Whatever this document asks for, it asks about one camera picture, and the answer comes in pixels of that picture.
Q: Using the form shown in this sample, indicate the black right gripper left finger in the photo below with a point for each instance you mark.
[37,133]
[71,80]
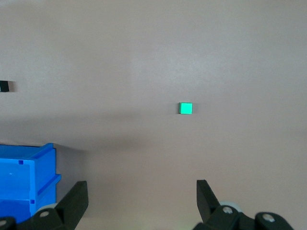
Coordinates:
[72,203]

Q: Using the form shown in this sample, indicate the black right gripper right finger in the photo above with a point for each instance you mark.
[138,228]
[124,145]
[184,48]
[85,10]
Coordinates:
[206,203]

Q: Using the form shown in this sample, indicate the green cube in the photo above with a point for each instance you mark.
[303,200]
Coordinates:
[186,108]

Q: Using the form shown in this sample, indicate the black cube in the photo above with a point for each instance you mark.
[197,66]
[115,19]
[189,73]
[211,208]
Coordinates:
[3,86]

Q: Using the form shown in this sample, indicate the blue plastic storage bin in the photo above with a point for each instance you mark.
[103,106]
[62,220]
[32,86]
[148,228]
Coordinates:
[16,182]

